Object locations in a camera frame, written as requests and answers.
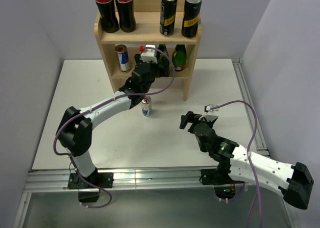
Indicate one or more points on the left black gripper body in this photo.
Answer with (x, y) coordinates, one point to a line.
(154, 73)

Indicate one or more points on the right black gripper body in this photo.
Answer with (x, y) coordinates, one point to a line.
(197, 117)

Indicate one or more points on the Red Bull can front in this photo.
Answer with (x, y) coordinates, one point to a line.
(123, 58)

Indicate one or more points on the red bull can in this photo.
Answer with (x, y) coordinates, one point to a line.
(146, 106)
(123, 58)

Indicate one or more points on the green glass bottle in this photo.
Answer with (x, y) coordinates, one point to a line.
(163, 62)

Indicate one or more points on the green bottle yellow label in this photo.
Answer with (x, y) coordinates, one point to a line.
(179, 57)

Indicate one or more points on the black Schweppes can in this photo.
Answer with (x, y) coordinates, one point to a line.
(168, 10)

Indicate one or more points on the black can yellow label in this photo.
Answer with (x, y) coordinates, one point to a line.
(191, 15)

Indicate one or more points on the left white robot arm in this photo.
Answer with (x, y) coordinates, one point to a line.
(77, 125)

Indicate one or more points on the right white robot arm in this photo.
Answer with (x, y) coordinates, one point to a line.
(291, 181)

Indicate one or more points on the Red Bull can near shelf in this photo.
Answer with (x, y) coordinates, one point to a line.
(146, 106)

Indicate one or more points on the wooden two-tier shelf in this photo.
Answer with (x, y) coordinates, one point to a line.
(147, 16)

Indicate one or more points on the left Coca-Cola bottle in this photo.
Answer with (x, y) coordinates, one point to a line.
(109, 22)

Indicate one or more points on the coca-cola bottle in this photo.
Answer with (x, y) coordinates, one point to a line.
(109, 22)
(125, 10)

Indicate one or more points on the right Coca-Cola bottle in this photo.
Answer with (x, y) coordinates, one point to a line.
(125, 10)

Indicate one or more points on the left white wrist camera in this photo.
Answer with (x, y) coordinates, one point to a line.
(148, 54)

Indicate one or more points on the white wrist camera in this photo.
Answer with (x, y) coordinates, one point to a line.
(148, 54)
(211, 113)

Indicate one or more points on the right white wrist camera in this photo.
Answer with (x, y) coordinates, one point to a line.
(211, 113)

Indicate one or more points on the aluminium side rail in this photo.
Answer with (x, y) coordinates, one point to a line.
(259, 140)

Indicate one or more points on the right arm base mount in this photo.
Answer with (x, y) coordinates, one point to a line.
(224, 186)

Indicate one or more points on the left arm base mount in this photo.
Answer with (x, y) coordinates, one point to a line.
(102, 180)

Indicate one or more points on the aluminium front rail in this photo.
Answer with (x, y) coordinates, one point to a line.
(123, 179)

